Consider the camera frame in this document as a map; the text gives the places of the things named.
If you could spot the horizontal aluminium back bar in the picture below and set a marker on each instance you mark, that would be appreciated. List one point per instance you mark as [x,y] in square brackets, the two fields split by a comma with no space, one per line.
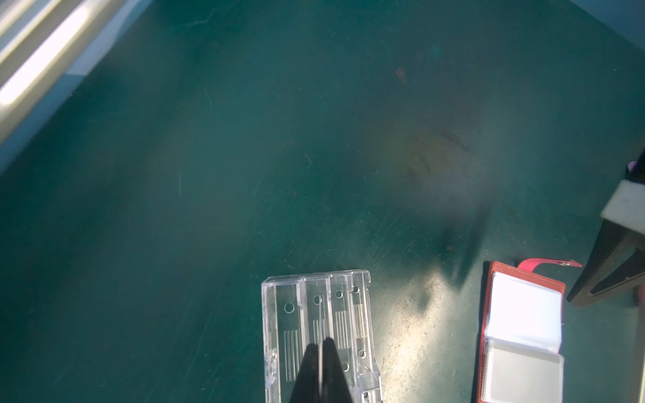
[39,41]

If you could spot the clear acrylic card organizer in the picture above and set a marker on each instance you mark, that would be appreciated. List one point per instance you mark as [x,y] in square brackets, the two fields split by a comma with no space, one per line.
[298,310]

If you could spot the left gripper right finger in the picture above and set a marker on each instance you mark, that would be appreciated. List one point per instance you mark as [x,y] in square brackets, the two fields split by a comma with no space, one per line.
[334,387]

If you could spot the red card holder wallet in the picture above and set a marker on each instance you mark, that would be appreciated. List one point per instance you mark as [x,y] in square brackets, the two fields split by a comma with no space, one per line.
[519,357]

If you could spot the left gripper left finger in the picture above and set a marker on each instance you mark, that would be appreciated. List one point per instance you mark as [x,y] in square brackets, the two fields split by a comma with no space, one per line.
[307,386]

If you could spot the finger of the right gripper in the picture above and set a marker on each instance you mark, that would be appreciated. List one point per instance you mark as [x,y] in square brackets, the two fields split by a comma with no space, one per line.
[616,262]

